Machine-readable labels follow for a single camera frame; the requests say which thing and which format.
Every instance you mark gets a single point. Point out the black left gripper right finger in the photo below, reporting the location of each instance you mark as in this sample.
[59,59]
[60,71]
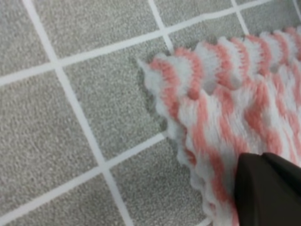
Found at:
[288,171]

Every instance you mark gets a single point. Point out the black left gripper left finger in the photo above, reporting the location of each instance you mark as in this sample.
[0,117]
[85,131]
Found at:
[262,197]

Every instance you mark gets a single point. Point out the pink white wavy striped towel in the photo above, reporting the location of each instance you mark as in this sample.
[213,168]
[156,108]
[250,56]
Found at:
[240,95]

